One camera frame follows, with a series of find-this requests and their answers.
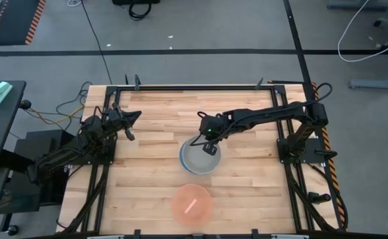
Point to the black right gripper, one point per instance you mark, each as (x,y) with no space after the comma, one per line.
(212,126)

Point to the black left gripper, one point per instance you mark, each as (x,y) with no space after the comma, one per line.
(116,119)

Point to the grey bowl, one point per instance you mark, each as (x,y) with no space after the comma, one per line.
(197,161)

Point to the orange bowl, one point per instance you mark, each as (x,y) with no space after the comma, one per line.
(191,205)

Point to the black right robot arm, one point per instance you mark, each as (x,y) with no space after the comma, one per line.
(267,114)

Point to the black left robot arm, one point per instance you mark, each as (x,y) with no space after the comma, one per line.
(94,132)

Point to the blue bowl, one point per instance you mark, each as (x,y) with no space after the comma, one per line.
(181,157)

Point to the black equipment cart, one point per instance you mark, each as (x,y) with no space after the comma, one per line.
(41,142)

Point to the black box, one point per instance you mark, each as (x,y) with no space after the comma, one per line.
(137,1)

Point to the white light bar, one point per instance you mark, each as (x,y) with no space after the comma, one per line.
(104,237)
(290,237)

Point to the black orange hazard tape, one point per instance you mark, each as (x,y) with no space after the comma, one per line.
(335,181)

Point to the black orange-edged floor mat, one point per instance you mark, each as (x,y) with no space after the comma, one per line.
(14,20)

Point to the black caster wheel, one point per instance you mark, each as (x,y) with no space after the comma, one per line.
(12,230)

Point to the grey desk foot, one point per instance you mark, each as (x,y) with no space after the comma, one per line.
(356,4)
(373,83)

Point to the black aluminium table frame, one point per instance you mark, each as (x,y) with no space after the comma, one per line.
(194,88)

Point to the black frame knob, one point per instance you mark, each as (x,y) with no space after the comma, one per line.
(318,198)
(325,153)

